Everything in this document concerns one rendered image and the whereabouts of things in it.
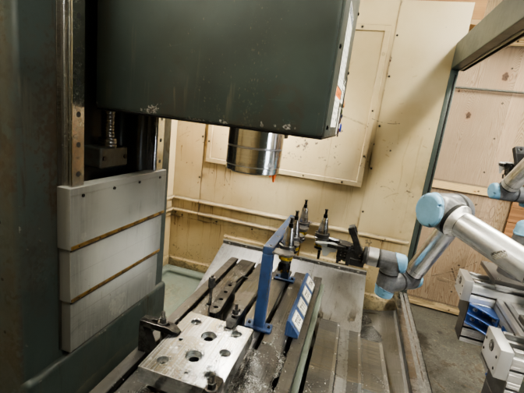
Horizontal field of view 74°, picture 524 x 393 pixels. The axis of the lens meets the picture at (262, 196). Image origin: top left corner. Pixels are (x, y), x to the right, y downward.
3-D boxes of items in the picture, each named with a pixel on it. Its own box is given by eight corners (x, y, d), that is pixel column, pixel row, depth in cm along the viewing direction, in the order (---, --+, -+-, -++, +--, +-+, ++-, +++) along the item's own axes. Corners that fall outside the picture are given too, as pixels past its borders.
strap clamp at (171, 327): (180, 355, 110) (183, 313, 106) (175, 362, 107) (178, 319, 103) (143, 344, 113) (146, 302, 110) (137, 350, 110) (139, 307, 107)
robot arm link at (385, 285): (402, 298, 143) (408, 274, 140) (382, 302, 138) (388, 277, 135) (388, 288, 149) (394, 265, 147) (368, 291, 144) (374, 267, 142)
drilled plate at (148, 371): (252, 342, 114) (253, 329, 113) (216, 410, 87) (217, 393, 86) (189, 323, 120) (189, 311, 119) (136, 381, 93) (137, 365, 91)
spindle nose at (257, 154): (239, 164, 112) (243, 126, 109) (286, 172, 107) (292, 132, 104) (214, 168, 98) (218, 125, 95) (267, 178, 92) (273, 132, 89)
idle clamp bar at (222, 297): (236, 296, 150) (238, 282, 149) (217, 330, 125) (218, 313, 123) (225, 293, 151) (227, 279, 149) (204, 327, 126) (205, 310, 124)
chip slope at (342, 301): (359, 311, 205) (366, 270, 199) (355, 398, 139) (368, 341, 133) (219, 276, 227) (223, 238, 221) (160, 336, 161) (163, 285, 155)
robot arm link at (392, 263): (404, 279, 135) (409, 259, 133) (375, 272, 138) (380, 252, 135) (402, 270, 142) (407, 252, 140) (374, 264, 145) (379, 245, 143)
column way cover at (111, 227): (160, 288, 148) (167, 169, 137) (71, 356, 104) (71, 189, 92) (150, 285, 150) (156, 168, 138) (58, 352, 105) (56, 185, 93)
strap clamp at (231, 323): (243, 332, 126) (248, 295, 122) (230, 354, 113) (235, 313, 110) (235, 330, 126) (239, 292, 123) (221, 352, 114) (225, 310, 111)
